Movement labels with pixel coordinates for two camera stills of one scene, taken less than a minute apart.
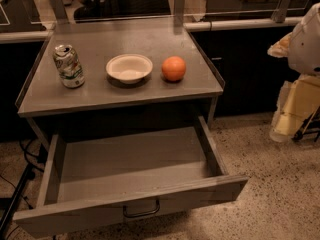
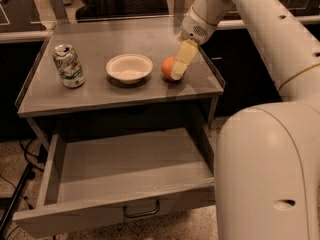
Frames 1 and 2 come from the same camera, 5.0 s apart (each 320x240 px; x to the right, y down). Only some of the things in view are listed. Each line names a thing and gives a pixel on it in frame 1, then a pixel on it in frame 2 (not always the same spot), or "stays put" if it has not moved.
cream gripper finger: x=297 y=102 to x=200 y=22
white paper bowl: x=129 y=68 stays put
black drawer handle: x=124 y=208 stays put
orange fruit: x=173 y=68 stays put
